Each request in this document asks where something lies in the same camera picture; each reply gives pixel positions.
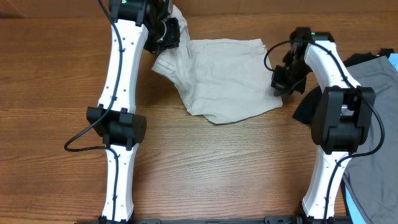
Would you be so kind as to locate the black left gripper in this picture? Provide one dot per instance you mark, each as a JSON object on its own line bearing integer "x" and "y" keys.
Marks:
{"x": 173, "y": 40}

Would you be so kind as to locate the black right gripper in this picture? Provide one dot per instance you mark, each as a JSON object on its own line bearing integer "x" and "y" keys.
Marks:
{"x": 277, "y": 83}

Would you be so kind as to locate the beige shorts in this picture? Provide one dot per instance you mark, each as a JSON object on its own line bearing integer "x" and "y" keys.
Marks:
{"x": 224, "y": 80}

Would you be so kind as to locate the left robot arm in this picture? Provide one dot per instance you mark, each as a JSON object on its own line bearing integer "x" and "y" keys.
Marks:
{"x": 136, "y": 26}

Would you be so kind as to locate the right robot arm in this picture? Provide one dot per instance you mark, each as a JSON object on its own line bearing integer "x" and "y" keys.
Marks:
{"x": 340, "y": 124}

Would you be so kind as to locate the black garment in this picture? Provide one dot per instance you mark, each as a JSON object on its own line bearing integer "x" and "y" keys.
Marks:
{"x": 307, "y": 108}

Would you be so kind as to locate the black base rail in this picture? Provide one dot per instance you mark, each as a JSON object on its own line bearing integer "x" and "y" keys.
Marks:
{"x": 266, "y": 220}

